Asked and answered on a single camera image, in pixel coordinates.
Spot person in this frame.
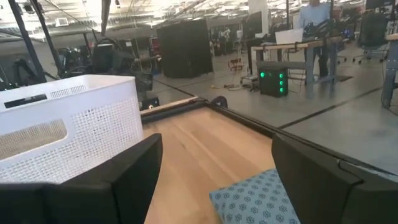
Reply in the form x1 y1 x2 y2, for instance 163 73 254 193
298 0 332 78

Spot black table frame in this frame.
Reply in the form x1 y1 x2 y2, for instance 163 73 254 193
139 95 398 178

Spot wooden workbench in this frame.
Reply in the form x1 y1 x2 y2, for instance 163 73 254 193
251 35 351 94

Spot black cabinet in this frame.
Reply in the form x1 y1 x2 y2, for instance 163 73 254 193
156 19 215 79

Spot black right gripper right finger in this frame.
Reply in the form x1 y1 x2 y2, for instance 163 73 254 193
271 133 398 224

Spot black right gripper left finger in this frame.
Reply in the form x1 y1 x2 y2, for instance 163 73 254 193
0 133 164 224

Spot black office chair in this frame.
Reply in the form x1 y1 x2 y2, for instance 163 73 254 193
353 12 389 65

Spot white woven plastic basket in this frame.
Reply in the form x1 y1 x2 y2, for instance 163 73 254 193
0 73 144 184

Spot black rig pole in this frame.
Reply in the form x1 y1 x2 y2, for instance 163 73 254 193
7 0 47 84
30 0 65 77

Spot blue patterned cloth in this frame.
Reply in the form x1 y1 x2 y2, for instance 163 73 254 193
208 168 302 224

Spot black computer tower green lights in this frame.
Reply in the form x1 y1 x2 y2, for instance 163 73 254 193
257 63 289 98

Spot white laptop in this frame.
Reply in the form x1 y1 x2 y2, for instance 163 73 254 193
275 28 304 45

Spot grey desk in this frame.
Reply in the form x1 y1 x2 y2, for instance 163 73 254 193
381 32 398 110

